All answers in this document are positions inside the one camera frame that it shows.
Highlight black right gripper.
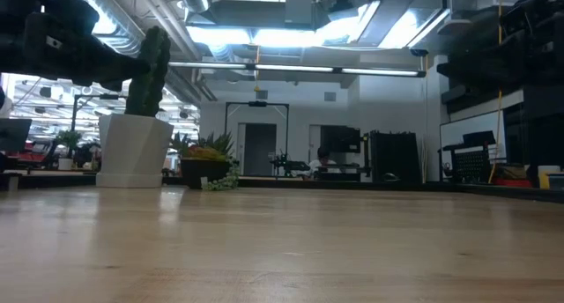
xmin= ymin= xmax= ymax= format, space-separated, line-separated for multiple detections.
xmin=437 ymin=0 xmax=564 ymax=88

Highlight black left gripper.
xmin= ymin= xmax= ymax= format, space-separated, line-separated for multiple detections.
xmin=0 ymin=0 xmax=152 ymax=92

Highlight tall green cactus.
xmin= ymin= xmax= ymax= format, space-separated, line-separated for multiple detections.
xmin=125 ymin=26 xmax=172 ymax=118

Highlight white faceted plant pot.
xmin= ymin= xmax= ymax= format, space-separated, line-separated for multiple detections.
xmin=97 ymin=113 xmax=175 ymax=188

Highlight small potted plant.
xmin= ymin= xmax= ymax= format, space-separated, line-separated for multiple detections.
xmin=55 ymin=129 xmax=83 ymax=171

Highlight black perforated cart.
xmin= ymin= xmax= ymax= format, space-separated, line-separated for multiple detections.
xmin=440 ymin=130 xmax=497 ymax=183

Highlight black upright panel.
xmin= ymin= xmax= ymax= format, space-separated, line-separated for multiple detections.
xmin=372 ymin=130 xmax=422 ymax=184

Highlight red bin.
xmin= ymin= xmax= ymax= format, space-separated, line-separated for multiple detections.
xmin=493 ymin=177 xmax=534 ymax=188

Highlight dark monitor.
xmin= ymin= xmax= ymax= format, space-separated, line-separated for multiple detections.
xmin=0 ymin=117 xmax=33 ymax=153

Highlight dark round plant pot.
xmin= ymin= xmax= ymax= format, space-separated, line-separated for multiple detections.
xmin=180 ymin=157 xmax=233 ymax=190

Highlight yellow box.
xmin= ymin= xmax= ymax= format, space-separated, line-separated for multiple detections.
xmin=537 ymin=165 xmax=561 ymax=189

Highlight long ceiling light bar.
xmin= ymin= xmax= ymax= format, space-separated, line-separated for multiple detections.
xmin=169 ymin=61 xmax=427 ymax=78

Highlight person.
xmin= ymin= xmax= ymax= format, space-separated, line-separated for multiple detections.
xmin=308 ymin=146 xmax=341 ymax=181

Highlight silver ceiling duct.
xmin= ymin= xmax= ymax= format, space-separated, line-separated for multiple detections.
xmin=56 ymin=0 xmax=146 ymax=57

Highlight hanging yellow cable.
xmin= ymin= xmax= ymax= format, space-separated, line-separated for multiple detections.
xmin=487 ymin=0 xmax=504 ymax=183

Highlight black camera stand frame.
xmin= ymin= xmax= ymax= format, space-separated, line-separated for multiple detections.
xmin=224 ymin=101 xmax=291 ymax=174

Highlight black wall screen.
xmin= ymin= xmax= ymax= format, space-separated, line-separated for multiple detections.
xmin=320 ymin=125 xmax=361 ymax=154

